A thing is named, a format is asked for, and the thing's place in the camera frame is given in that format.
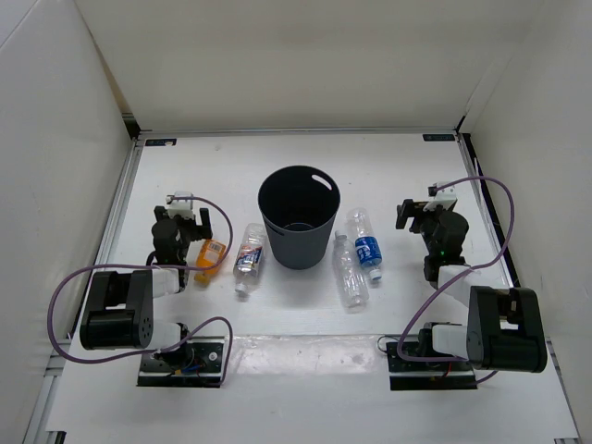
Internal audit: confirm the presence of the orange plastic bottle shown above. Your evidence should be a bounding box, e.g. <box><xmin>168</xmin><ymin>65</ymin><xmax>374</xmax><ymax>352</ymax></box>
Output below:
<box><xmin>194</xmin><ymin>240</ymin><xmax>227</xmax><ymax>287</ymax></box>

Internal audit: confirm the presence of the clear bottle white blue label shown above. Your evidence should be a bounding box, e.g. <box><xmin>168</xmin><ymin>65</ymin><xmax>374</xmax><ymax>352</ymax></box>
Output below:
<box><xmin>233</xmin><ymin>223</ymin><xmax>266</xmax><ymax>299</ymax></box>

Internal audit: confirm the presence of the clear unlabelled plastic bottle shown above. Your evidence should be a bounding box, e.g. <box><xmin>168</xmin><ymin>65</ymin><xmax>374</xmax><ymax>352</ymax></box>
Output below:
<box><xmin>332</xmin><ymin>230</ymin><xmax>369</xmax><ymax>311</ymax></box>

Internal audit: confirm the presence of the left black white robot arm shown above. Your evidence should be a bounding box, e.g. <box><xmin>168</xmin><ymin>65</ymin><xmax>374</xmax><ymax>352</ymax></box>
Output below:
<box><xmin>80</xmin><ymin>203</ymin><xmax>213</xmax><ymax>350</ymax></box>

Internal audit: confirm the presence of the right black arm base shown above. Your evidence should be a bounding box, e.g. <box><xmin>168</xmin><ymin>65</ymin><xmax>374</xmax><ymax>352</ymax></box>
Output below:
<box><xmin>376</xmin><ymin>335</ymin><xmax>477</xmax><ymax>391</ymax></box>

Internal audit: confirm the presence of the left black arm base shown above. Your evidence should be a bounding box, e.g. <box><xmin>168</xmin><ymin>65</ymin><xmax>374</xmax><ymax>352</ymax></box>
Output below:
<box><xmin>137</xmin><ymin>337</ymin><xmax>227</xmax><ymax>389</ymax></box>

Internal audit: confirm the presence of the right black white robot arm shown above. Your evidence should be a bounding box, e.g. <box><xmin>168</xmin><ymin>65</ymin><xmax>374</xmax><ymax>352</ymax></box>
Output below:
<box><xmin>395</xmin><ymin>199</ymin><xmax>547</xmax><ymax>373</ymax></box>

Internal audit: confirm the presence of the dark grey plastic bin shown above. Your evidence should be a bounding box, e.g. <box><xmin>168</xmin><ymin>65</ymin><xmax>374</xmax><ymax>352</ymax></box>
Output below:
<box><xmin>257</xmin><ymin>166</ymin><xmax>340</xmax><ymax>270</ymax></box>

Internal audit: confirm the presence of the left dark corner label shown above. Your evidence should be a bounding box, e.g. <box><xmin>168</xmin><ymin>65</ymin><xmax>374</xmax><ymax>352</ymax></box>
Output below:
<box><xmin>144</xmin><ymin>139</ymin><xmax>177</xmax><ymax>147</ymax></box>

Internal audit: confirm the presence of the dark corner label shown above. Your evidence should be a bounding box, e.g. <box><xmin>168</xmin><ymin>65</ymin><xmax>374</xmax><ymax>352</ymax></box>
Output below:
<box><xmin>422</xmin><ymin>133</ymin><xmax>456</xmax><ymax>142</ymax></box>
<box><xmin>144</xmin><ymin>139</ymin><xmax>177</xmax><ymax>147</ymax></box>

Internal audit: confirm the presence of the right dark corner label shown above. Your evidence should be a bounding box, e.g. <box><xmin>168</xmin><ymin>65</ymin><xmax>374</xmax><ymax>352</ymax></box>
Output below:
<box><xmin>422</xmin><ymin>133</ymin><xmax>456</xmax><ymax>142</ymax></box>

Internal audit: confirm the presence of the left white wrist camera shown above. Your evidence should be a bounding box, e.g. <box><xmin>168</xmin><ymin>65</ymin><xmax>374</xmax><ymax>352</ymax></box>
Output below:
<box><xmin>166</xmin><ymin>191</ymin><xmax>195</xmax><ymax>220</ymax></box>

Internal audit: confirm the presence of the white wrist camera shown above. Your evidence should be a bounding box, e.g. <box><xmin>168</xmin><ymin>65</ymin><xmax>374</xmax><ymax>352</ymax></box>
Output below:
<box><xmin>424</xmin><ymin>182</ymin><xmax>458</xmax><ymax>212</ymax></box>
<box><xmin>166</xmin><ymin>191</ymin><xmax>195</xmax><ymax>220</ymax></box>

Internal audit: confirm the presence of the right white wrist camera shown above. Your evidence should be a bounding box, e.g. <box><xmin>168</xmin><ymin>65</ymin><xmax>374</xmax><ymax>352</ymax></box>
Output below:
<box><xmin>424</xmin><ymin>182</ymin><xmax>458</xmax><ymax>212</ymax></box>

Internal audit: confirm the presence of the right black frame rail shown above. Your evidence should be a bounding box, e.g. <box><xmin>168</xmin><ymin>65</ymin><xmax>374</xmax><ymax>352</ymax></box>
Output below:
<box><xmin>454</xmin><ymin>116</ymin><xmax>521</xmax><ymax>287</ymax></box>

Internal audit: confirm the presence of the left aluminium frame rail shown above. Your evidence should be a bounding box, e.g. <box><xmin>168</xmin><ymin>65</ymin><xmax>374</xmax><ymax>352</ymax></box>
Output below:
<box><xmin>22</xmin><ymin>111</ymin><xmax>141</xmax><ymax>443</ymax></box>

